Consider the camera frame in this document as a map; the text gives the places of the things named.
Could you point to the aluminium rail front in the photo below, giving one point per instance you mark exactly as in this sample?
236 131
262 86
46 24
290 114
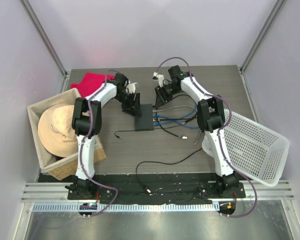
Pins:
53 197

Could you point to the beige sun hat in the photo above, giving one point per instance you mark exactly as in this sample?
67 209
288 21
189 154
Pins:
55 130

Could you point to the aluminium frame post left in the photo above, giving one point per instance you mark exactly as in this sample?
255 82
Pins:
43 35

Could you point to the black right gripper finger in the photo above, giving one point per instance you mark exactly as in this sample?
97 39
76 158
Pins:
158 100
165 99

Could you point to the wicker basket with liner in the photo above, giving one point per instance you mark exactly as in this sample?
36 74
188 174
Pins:
59 168

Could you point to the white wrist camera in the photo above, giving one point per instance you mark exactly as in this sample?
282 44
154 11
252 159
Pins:
131 88
159 78

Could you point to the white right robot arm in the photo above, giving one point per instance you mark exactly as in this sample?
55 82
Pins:
210 118

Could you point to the black network switch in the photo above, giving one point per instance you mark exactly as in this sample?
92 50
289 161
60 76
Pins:
145 121

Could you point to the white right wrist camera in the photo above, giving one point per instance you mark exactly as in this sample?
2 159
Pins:
159 78

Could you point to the black base mat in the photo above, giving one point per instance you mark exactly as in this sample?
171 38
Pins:
166 188

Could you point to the aluminium frame post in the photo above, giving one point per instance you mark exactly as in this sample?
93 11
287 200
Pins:
43 35
271 18

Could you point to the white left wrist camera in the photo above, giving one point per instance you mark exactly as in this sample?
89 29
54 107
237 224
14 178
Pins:
131 88

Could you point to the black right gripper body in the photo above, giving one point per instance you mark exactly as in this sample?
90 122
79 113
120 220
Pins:
169 88

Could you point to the aluminium frame post right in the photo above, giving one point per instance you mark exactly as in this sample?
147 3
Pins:
271 18

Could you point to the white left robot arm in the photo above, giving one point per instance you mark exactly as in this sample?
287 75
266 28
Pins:
87 120

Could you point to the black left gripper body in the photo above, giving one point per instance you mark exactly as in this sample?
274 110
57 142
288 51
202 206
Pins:
127 100

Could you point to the white plastic basket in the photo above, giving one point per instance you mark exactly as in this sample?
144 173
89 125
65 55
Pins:
248 147

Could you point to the red cloth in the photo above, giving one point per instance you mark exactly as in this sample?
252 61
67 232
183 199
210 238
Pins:
90 83

